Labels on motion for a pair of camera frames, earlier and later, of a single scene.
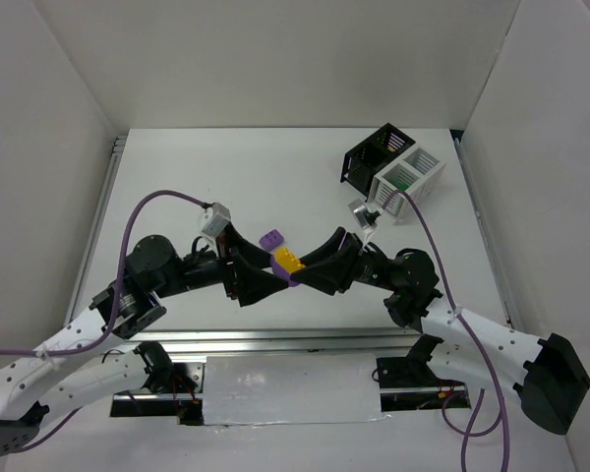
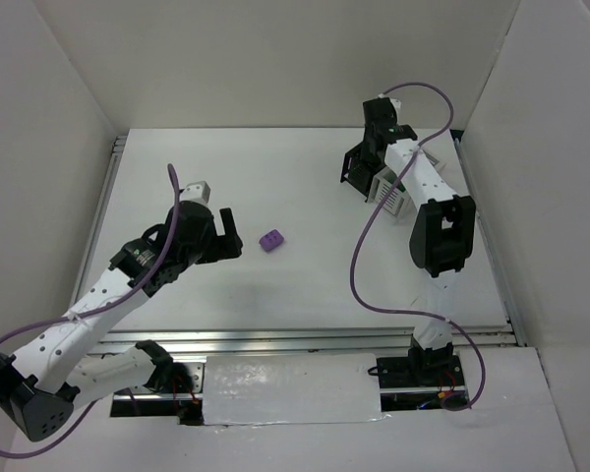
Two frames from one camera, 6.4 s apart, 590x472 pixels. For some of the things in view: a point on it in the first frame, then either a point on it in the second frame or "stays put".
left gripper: (229, 268) -> (221, 238)
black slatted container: (361, 163) stays put
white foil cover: (290, 388) stays put
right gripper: (350, 263) -> (362, 164)
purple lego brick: (270, 240) stays put
